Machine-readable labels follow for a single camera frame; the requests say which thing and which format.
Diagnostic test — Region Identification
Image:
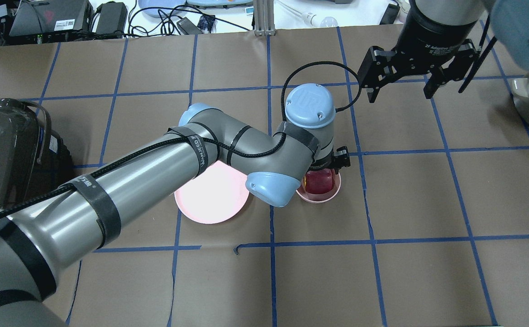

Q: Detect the black power adapter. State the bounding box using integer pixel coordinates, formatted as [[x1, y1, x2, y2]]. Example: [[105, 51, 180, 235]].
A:
[[94, 1, 127, 39]]

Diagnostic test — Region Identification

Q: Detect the pink plate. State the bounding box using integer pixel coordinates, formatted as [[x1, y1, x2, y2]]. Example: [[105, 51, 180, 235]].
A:
[[175, 161, 250, 225]]

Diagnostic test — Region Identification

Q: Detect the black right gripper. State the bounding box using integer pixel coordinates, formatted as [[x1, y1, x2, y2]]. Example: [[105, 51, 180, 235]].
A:
[[358, 5, 480, 103]]

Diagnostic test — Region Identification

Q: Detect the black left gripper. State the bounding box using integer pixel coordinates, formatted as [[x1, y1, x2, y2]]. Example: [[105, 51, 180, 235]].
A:
[[308, 146, 350, 172]]

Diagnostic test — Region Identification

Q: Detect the black laptop with red logo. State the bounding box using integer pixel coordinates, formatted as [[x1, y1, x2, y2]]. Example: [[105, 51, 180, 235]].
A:
[[9, 0, 93, 37]]

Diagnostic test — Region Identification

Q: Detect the pink bowl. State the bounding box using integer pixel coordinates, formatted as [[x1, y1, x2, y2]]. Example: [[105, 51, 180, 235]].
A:
[[296, 169, 342, 203]]

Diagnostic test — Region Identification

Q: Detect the aluminium frame post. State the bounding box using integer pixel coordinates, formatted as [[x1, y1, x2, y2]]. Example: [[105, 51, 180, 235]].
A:
[[253, 0, 276, 36]]

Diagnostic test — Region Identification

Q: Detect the blue plate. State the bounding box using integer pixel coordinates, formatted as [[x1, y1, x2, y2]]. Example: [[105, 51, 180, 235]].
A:
[[137, 0, 186, 18]]

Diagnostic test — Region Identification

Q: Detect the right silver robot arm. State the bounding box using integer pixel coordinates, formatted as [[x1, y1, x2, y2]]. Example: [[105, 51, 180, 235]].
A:
[[357, 0, 529, 102]]

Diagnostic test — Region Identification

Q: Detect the red apple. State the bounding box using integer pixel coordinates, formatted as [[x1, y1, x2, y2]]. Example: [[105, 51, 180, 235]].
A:
[[304, 169, 334, 194]]

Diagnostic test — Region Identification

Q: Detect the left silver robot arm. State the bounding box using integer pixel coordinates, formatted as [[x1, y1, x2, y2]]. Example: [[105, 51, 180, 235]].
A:
[[0, 83, 342, 327]]

